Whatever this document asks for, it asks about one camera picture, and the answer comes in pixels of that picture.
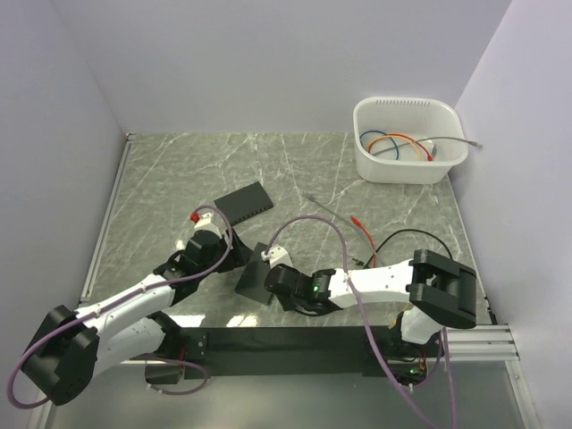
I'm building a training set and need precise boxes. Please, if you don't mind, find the black network switch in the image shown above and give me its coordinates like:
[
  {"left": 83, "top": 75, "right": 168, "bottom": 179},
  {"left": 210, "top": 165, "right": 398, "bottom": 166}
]
[
  {"left": 214, "top": 181, "right": 273, "bottom": 226},
  {"left": 234, "top": 242, "right": 273, "bottom": 306}
]

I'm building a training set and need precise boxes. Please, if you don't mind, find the black ethernet cable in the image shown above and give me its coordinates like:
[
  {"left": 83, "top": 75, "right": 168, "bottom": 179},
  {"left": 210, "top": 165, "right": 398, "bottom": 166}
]
[{"left": 350, "top": 229, "right": 452, "bottom": 269}]

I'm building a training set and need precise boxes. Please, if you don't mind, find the red ethernet cable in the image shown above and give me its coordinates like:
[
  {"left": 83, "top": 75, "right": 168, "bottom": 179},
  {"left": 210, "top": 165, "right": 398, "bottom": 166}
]
[{"left": 349, "top": 215, "right": 381, "bottom": 267}]

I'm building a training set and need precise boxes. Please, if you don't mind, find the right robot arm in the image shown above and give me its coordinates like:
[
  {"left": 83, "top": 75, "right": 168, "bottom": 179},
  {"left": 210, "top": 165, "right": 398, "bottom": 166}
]
[{"left": 261, "top": 246, "right": 476, "bottom": 357}]

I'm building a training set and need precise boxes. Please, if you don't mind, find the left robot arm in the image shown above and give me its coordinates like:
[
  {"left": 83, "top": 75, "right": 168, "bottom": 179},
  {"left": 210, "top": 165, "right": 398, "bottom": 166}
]
[{"left": 20, "top": 230, "right": 252, "bottom": 406}]

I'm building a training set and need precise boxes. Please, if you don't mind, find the black base beam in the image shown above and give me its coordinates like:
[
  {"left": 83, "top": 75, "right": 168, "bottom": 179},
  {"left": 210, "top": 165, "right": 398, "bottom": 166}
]
[{"left": 126, "top": 325, "right": 425, "bottom": 386}]

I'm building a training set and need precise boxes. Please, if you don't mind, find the white plastic bin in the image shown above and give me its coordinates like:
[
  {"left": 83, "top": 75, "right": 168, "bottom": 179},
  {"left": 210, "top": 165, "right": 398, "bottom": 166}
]
[{"left": 353, "top": 97, "right": 470, "bottom": 184}]

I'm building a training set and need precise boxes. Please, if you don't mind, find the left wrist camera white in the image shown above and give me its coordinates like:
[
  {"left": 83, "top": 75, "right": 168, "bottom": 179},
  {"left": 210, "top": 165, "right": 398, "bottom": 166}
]
[{"left": 189, "top": 212, "right": 221, "bottom": 236}]

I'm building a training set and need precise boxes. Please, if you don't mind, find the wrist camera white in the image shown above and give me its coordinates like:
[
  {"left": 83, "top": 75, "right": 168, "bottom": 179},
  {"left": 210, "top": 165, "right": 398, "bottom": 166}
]
[
  {"left": 261, "top": 246, "right": 292, "bottom": 268},
  {"left": 189, "top": 212, "right": 221, "bottom": 236}
]

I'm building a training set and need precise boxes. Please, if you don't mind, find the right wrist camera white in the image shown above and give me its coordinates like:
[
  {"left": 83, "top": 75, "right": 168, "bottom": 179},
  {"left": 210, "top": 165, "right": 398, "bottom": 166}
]
[{"left": 261, "top": 246, "right": 292, "bottom": 268}]

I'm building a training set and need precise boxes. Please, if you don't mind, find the grey ethernet cable on table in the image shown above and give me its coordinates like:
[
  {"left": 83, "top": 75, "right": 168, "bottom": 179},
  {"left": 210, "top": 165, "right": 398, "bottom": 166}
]
[{"left": 303, "top": 192, "right": 372, "bottom": 245}]

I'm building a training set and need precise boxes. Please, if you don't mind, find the blue cable in bin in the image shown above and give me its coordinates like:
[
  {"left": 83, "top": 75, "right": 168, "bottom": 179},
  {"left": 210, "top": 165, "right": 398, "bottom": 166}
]
[{"left": 360, "top": 130, "right": 401, "bottom": 160}]

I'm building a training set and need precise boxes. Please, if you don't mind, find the orange cable in bin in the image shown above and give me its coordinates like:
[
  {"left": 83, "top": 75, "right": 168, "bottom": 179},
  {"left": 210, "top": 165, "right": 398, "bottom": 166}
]
[{"left": 366, "top": 133, "right": 433, "bottom": 161}]

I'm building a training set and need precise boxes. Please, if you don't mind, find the red cable in bin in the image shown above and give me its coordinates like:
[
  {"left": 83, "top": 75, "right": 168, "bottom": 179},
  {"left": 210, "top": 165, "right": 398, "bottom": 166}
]
[{"left": 388, "top": 132, "right": 435, "bottom": 161}]

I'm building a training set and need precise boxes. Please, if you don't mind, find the grey cable in bin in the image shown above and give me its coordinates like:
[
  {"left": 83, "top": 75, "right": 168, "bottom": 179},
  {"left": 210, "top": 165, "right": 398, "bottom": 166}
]
[{"left": 373, "top": 137, "right": 484, "bottom": 157}]

